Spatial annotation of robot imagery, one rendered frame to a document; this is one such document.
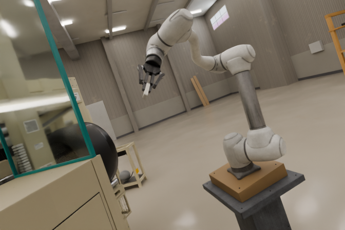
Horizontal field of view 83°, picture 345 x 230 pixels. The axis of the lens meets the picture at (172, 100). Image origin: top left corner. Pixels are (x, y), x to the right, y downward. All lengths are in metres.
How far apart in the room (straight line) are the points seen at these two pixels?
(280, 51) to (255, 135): 10.17
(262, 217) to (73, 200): 1.19
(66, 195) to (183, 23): 0.79
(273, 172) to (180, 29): 1.06
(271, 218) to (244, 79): 0.93
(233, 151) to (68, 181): 1.01
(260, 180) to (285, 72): 10.09
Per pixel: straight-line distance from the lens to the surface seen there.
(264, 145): 1.33
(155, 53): 0.94
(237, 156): 1.42
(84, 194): 0.81
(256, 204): 1.36
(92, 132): 1.55
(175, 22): 0.93
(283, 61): 11.39
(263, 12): 11.51
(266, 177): 1.46
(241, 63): 1.32
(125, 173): 4.16
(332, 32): 8.22
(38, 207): 0.72
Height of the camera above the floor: 1.39
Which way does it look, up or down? 1 degrees down
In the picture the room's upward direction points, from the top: 20 degrees counter-clockwise
